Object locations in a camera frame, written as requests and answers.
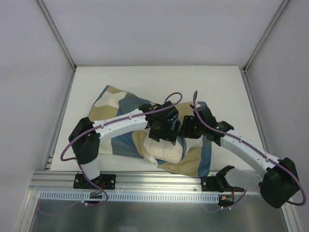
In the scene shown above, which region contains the white pillow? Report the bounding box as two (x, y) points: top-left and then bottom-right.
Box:
(143, 137), (183, 163)

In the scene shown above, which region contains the blue tan white checked pillowcase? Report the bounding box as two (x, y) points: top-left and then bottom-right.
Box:
(88, 86), (212, 177)

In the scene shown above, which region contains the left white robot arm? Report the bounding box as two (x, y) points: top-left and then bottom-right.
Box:
(68, 101), (180, 189)

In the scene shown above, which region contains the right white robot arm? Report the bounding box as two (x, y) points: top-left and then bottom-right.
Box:
(181, 105), (304, 208)

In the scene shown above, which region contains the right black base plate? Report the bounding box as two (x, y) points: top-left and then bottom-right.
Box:
(200, 176), (230, 192)

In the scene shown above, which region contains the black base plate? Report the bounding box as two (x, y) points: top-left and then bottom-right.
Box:
(200, 176), (230, 192)
(73, 172), (117, 190)

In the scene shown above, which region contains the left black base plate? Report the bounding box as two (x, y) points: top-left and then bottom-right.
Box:
(73, 172), (117, 190)

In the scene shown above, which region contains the left aluminium frame post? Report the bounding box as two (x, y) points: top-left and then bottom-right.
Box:
(35, 0), (77, 71)

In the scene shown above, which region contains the aluminium frame post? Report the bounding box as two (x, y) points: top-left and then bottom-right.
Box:
(35, 0), (77, 71)
(242, 0), (291, 73)

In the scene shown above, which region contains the aluminium mounting rail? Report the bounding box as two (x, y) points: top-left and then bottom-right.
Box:
(28, 170), (288, 197)

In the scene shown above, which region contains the slotted white cable duct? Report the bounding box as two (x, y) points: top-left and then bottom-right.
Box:
(39, 191), (219, 204)

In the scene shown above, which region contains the right aluminium frame post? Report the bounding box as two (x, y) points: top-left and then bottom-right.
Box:
(242, 0), (291, 73)

